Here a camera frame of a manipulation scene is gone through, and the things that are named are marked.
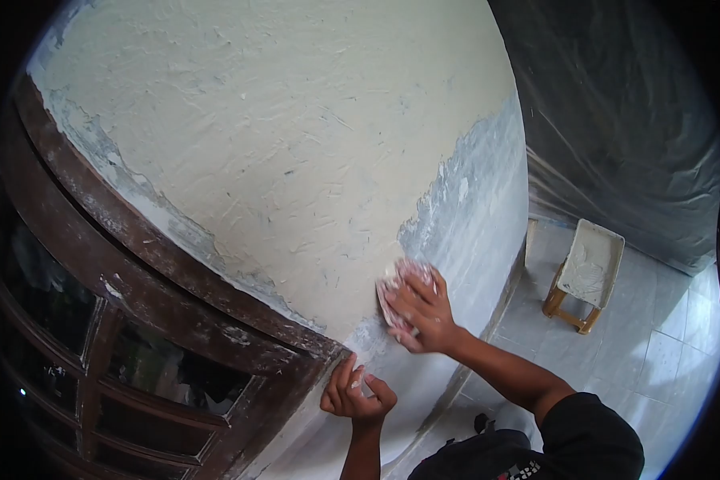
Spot wooden stool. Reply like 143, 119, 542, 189
542, 262, 604, 336

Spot clear plastic cover sheet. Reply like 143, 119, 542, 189
488, 0, 720, 278

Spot person's right index finger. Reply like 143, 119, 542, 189
386, 303, 418, 328

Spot person's left hand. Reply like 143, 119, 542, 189
320, 353, 398, 429

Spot brown wooden window frame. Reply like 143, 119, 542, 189
0, 72, 350, 480

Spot pink white sandpaper sheet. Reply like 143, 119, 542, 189
376, 258, 438, 338

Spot white plaster tray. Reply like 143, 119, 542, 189
556, 218, 626, 310

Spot person's right ring finger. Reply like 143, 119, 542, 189
403, 273, 436, 298

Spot person's left fingers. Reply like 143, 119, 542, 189
320, 353, 365, 416

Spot person's right middle finger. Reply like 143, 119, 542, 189
389, 286, 426, 308

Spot person's right hand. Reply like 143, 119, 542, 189
386, 266, 458, 356

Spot person's left thumb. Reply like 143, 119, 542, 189
365, 374, 398, 404

